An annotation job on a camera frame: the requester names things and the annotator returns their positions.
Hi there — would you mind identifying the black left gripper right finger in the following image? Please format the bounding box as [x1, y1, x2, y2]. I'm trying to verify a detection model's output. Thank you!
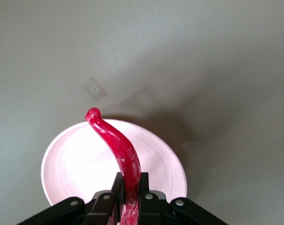
[137, 172, 168, 225]

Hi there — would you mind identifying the small rectangular tape patch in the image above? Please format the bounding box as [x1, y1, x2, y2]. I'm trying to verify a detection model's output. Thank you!
[80, 76, 109, 103]

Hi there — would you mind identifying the pink round plate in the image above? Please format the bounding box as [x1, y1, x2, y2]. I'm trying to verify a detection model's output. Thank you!
[40, 118, 188, 207]

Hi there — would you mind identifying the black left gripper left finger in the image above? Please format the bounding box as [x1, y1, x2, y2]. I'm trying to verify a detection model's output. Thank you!
[82, 172, 127, 225]

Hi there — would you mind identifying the red chili pepper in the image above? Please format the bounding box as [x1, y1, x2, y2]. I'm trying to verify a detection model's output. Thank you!
[85, 107, 142, 225]

